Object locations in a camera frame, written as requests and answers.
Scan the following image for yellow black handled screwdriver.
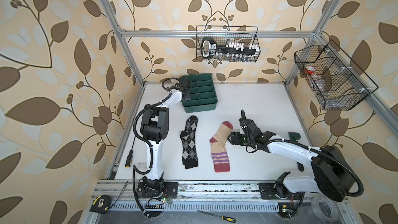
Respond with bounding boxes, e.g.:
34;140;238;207
197;210;236;223

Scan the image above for black wire basket right wall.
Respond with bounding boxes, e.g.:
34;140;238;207
294;40;379;111

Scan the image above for black wire basket wall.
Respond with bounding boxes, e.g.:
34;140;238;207
195;25;261;63
294;40;379;111

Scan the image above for green plastic divided tray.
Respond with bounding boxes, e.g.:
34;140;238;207
182;73;218;113

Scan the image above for clear tape roll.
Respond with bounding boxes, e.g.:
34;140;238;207
311;196;340;222

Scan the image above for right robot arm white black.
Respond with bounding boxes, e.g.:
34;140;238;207
228;111;364;202

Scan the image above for beige sock maroon purple stripes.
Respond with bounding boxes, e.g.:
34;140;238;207
210;121;233;173

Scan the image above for green pipe wrench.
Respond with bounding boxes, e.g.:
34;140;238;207
288;132;304;172

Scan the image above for black wire basket back wall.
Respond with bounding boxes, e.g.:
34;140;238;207
195;25;261;63

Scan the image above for black yellow tape measure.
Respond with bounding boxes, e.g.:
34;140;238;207
90;195;112;214

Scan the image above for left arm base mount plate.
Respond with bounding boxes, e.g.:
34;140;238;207
137;179;179;199

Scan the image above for aluminium front rail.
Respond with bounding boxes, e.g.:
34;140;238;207
83;179;355;224

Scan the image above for black socket set rail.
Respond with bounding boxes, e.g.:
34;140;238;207
199;37;260;58

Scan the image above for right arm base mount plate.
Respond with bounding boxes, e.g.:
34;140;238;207
258;182;302;201

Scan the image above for red lidded container in basket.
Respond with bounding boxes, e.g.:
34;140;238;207
303;66;317;76

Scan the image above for black grey argyle sock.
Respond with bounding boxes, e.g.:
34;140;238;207
180;116;199;170

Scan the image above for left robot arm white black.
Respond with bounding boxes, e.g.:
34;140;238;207
125;77;191;195

